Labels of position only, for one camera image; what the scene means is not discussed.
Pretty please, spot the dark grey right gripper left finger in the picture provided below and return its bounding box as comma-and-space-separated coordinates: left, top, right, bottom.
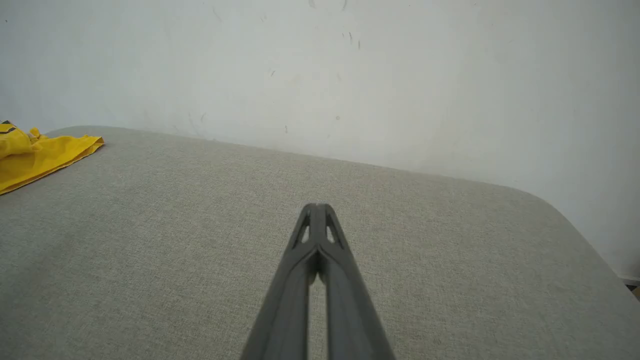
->
240, 203, 318, 360

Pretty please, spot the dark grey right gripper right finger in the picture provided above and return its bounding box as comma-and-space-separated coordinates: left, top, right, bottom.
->
316, 203, 397, 360

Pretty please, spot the yellow T-shirt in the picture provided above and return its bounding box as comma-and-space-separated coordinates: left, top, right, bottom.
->
0, 120, 105, 196

